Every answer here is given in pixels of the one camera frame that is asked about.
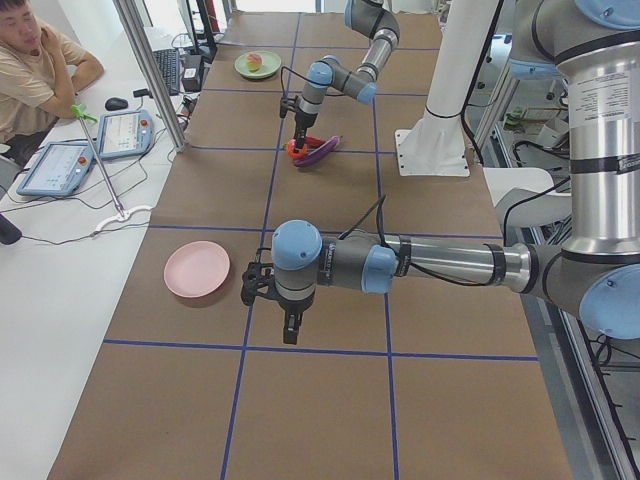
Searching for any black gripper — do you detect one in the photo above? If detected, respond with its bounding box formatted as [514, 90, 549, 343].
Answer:
[294, 110, 317, 154]
[283, 310, 303, 345]

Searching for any red pomegranate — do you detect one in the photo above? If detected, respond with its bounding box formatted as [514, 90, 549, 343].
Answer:
[286, 138, 310, 162]

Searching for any red chili pepper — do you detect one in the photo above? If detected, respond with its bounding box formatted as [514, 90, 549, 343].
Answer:
[305, 136, 325, 149]

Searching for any purple eggplant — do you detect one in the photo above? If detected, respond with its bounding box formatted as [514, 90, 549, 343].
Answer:
[292, 135, 342, 168]

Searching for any yellow pink peach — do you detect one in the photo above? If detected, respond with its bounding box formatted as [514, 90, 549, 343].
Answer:
[244, 52, 263, 73]

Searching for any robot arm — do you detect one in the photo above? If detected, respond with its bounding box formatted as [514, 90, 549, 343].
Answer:
[266, 1, 639, 344]
[280, 1, 400, 153]

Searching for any green plastic plate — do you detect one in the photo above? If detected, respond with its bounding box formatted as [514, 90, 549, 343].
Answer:
[234, 50, 282, 80]

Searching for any pink plastic plate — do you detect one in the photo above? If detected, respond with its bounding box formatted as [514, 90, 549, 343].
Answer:
[163, 241, 230, 298]

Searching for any black box on desk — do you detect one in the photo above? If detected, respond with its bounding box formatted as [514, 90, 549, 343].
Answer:
[181, 55, 203, 92]

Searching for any black keyboard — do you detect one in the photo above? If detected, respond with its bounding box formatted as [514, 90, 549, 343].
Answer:
[153, 48, 181, 96]

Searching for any far blue teach pendant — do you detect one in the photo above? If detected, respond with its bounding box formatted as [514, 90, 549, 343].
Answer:
[96, 109, 154, 160]

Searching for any blue teach pendant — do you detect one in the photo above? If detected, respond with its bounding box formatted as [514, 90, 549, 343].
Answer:
[96, 109, 154, 160]
[16, 142, 94, 197]

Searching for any white curved stand base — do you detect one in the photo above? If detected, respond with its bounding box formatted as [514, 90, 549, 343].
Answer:
[92, 205, 153, 236]

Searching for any black computer mouse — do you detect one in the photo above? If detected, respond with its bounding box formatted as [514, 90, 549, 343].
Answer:
[104, 97, 129, 111]

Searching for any white chair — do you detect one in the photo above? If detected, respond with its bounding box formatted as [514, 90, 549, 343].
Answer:
[483, 167, 572, 227]

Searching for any metal rod green clip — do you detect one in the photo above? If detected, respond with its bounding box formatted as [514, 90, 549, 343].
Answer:
[70, 104, 124, 214]

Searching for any near blue teach pendant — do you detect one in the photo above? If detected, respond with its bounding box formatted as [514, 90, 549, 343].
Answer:
[16, 142, 94, 197]

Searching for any seated person beige shirt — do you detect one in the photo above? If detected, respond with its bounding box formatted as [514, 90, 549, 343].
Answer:
[1, 1, 104, 167]

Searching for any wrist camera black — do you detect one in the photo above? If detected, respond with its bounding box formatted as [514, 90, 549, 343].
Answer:
[240, 247, 277, 307]
[279, 96, 299, 119]

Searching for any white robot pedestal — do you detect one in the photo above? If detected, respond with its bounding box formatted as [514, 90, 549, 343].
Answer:
[395, 0, 502, 177]

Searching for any aluminium frame post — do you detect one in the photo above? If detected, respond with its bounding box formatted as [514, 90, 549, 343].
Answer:
[113, 0, 186, 153]

